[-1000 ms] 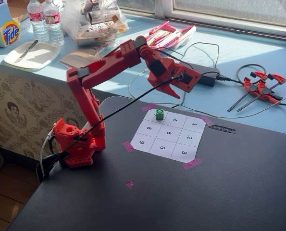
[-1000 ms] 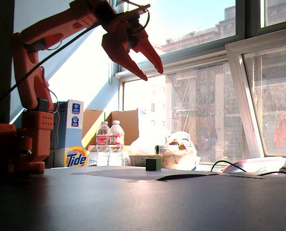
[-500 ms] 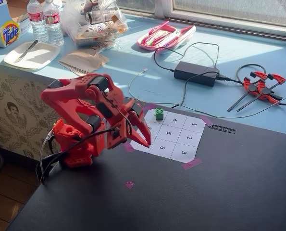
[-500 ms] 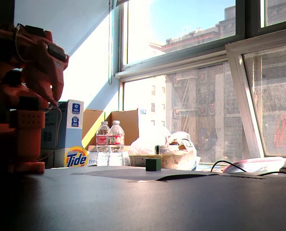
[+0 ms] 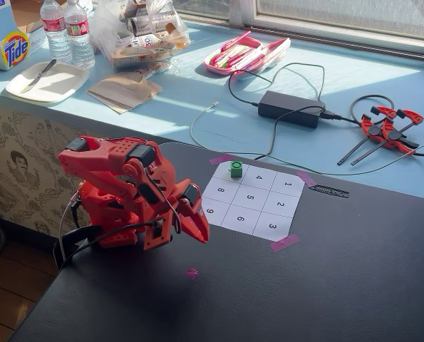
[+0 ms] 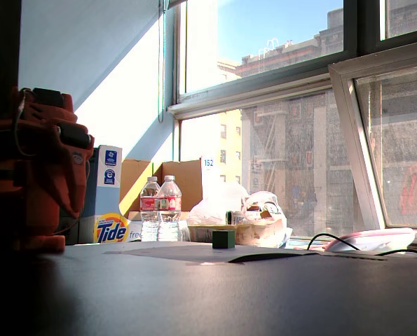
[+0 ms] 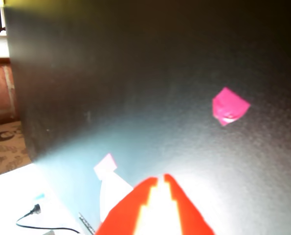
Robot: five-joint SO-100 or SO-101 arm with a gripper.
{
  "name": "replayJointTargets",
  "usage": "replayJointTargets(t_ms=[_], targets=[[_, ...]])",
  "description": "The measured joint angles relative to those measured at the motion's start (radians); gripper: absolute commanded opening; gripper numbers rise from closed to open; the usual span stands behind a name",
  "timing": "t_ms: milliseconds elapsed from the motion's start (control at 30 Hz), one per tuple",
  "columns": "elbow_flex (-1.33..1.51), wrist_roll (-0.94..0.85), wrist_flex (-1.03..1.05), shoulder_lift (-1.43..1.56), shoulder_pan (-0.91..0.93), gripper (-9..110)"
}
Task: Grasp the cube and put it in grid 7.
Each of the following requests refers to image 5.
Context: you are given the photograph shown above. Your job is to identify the pink pencil case with pens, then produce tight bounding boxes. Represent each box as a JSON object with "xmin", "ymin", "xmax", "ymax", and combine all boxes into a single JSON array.
[{"xmin": 202, "ymin": 30, "xmax": 291, "ymax": 81}]

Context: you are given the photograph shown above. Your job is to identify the Tide detergent box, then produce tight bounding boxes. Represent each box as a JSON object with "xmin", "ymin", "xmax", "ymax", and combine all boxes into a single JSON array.
[{"xmin": 0, "ymin": 0, "xmax": 70, "ymax": 71}]

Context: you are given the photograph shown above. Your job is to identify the clear plastic bag with rolls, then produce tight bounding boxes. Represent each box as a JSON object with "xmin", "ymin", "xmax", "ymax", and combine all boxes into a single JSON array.
[{"xmin": 90, "ymin": 0, "xmax": 192, "ymax": 71}]

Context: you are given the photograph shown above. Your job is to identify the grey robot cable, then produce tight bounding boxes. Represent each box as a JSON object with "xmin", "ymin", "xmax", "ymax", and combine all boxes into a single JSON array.
[{"xmin": 58, "ymin": 190, "xmax": 81, "ymax": 264}]

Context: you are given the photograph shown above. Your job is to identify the black mains power cable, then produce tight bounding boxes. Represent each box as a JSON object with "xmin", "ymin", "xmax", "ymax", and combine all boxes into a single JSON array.
[{"xmin": 320, "ymin": 93, "xmax": 424, "ymax": 157}]

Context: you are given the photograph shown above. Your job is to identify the black pin header strip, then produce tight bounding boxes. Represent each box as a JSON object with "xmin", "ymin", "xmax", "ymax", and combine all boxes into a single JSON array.
[{"xmin": 309, "ymin": 184, "xmax": 351, "ymax": 200}]

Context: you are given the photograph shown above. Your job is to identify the black table clamp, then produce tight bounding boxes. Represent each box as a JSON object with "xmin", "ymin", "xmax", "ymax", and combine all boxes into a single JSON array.
[{"xmin": 53, "ymin": 224, "xmax": 102, "ymax": 270}]

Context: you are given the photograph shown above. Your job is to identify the light blue window ledge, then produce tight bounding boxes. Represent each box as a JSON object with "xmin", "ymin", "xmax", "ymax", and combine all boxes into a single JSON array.
[{"xmin": 0, "ymin": 17, "xmax": 424, "ymax": 204}]

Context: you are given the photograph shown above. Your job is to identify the black camera cable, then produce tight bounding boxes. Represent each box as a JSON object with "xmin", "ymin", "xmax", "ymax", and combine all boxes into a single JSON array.
[{"xmin": 63, "ymin": 167, "xmax": 182, "ymax": 266}]

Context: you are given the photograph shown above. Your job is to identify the red wrist camera mount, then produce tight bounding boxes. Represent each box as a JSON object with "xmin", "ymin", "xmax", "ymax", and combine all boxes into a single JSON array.
[{"xmin": 143, "ymin": 209, "xmax": 174, "ymax": 252}]

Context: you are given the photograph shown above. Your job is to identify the clear plastic water bottle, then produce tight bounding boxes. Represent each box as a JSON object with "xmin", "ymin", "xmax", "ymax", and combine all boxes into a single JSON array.
[
  {"xmin": 39, "ymin": 0, "xmax": 73, "ymax": 65},
  {"xmin": 63, "ymin": 0, "xmax": 96, "ymax": 69}
]

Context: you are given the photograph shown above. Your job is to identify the white square plate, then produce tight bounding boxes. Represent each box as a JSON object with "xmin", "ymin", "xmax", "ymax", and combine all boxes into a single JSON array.
[{"xmin": 5, "ymin": 60, "xmax": 91, "ymax": 104}]

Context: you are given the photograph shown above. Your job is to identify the black looped adapter cable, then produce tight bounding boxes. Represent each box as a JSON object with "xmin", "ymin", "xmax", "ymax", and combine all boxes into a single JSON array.
[{"xmin": 227, "ymin": 63, "xmax": 326, "ymax": 108}]

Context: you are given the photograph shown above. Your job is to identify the white plastic knife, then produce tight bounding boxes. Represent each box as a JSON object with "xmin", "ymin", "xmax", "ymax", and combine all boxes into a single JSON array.
[{"xmin": 20, "ymin": 58, "xmax": 58, "ymax": 94}]

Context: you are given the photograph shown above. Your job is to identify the window frame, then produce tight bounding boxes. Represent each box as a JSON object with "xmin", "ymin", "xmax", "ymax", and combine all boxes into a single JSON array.
[{"xmin": 175, "ymin": 0, "xmax": 424, "ymax": 65}]

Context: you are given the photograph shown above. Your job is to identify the orange black bar clamp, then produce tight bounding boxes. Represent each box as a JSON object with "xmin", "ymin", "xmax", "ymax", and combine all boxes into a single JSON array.
[
  {"xmin": 350, "ymin": 108, "xmax": 424, "ymax": 167},
  {"xmin": 337, "ymin": 105, "xmax": 398, "ymax": 166}
]

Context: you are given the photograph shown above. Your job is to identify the black adapter output cable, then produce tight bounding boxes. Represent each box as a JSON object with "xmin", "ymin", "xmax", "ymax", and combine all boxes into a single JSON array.
[{"xmin": 253, "ymin": 105, "xmax": 325, "ymax": 160}]

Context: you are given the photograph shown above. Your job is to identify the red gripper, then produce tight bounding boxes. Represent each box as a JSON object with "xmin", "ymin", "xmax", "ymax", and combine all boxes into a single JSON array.
[{"xmin": 167, "ymin": 180, "xmax": 210, "ymax": 244}]

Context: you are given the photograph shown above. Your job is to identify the brown paper napkins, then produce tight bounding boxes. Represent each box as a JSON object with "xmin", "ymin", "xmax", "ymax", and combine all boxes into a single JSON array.
[{"xmin": 85, "ymin": 71, "xmax": 162, "ymax": 115}]

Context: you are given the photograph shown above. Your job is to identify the white numbered grid paper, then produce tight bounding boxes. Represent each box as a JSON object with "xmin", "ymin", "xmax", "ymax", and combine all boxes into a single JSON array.
[{"xmin": 200, "ymin": 162, "xmax": 307, "ymax": 238}]

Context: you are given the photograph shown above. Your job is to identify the thin grey wire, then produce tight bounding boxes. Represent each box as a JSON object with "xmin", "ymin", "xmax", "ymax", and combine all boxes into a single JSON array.
[{"xmin": 190, "ymin": 101, "xmax": 424, "ymax": 176}]

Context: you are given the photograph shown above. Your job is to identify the black power adapter brick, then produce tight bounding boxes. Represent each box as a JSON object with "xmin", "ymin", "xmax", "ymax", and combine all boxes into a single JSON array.
[{"xmin": 257, "ymin": 90, "xmax": 326, "ymax": 129}]

